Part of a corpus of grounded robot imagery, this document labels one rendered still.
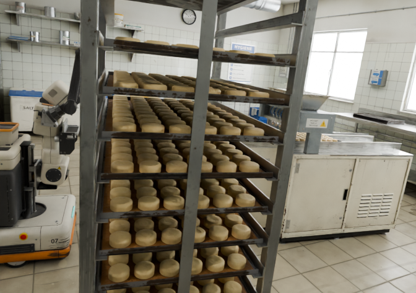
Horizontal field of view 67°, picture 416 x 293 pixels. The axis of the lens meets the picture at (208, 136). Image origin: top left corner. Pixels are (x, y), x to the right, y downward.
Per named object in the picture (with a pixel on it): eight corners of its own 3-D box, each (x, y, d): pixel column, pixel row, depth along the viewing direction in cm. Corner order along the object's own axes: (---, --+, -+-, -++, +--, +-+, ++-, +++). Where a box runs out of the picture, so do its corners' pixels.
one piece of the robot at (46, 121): (40, 125, 203) (43, 108, 201) (41, 123, 207) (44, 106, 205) (57, 127, 206) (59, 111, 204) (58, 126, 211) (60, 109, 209)
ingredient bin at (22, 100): (10, 139, 503) (8, 91, 486) (12, 131, 557) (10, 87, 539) (48, 139, 529) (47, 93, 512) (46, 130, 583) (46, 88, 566)
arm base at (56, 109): (47, 109, 210) (44, 112, 199) (58, 102, 211) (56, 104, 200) (56, 119, 213) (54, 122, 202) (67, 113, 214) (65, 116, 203)
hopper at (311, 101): (291, 103, 314) (293, 88, 311) (327, 112, 263) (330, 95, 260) (265, 101, 306) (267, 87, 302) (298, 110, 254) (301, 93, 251)
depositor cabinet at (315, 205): (343, 204, 378) (356, 136, 359) (392, 236, 312) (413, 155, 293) (245, 209, 339) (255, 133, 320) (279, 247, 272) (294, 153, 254)
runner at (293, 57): (206, 61, 129) (207, 53, 129) (212, 61, 130) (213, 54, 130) (285, 66, 70) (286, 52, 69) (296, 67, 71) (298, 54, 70)
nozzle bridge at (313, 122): (283, 134, 330) (289, 101, 323) (329, 154, 263) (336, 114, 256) (255, 133, 320) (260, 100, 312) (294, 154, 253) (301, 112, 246)
